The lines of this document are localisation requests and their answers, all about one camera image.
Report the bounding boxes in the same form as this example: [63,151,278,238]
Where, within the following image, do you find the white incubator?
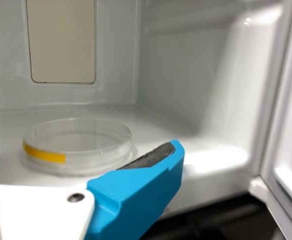
[0,0,292,218]

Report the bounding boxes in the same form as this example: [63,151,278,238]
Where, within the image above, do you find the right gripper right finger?
[85,139,186,240]

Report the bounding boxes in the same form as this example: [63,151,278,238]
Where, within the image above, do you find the petri dish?
[20,116,138,178]

